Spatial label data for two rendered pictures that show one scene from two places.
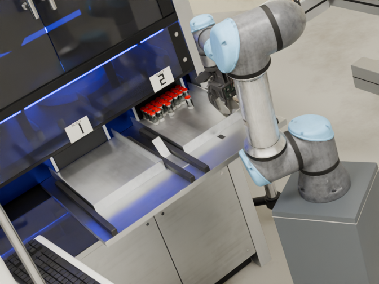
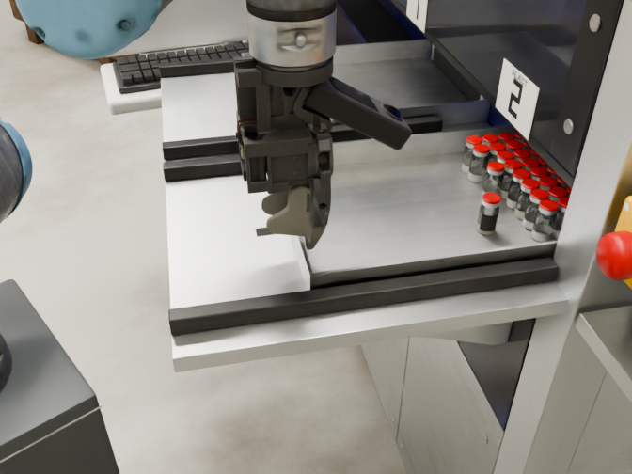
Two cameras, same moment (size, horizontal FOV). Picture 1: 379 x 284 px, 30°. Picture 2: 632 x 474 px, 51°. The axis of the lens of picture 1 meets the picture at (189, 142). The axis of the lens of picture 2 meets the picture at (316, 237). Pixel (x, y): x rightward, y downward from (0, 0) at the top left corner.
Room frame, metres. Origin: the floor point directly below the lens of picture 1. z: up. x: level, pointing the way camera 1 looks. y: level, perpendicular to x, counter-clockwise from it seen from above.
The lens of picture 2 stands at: (2.11, -0.69, 1.33)
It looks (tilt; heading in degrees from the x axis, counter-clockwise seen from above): 37 degrees down; 103
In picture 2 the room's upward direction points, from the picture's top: straight up
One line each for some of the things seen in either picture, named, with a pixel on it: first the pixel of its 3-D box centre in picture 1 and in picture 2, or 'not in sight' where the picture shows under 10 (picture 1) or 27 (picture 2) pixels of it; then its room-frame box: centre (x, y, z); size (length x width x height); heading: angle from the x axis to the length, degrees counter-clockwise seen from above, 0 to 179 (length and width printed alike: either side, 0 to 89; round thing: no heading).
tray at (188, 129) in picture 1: (186, 115); (428, 199); (2.09, -0.02, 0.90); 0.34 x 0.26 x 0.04; 25
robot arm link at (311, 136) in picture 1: (311, 141); not in sight; (1.61, -0.32, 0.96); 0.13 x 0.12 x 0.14; 96
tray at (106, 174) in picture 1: (105, 168); (356, 85); (1.95, 0.29, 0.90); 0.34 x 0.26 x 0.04; 25
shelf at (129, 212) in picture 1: (160, 154); (338, 156); (1.96, 0.10, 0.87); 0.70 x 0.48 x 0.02; 115
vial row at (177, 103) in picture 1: (168, 105); (513, 184); (2.19, 0.02, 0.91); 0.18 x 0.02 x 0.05; 115
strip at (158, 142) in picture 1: (170, 152); not in sight; (1.88, 0.07, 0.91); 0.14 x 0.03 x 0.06; 25
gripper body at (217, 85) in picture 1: (220, 79); (286, 120); (1.96, -0.16, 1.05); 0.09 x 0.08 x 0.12; 25
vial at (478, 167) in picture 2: (159, 115); (479, 163); (2.15, 0.07, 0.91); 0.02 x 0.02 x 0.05
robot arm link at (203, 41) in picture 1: (220, 43); not in sight; (1.86, -0.18, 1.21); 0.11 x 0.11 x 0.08; 6
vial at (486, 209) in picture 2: (189, 102); (488, 214); (2.16, -0.05, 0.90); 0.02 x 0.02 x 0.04
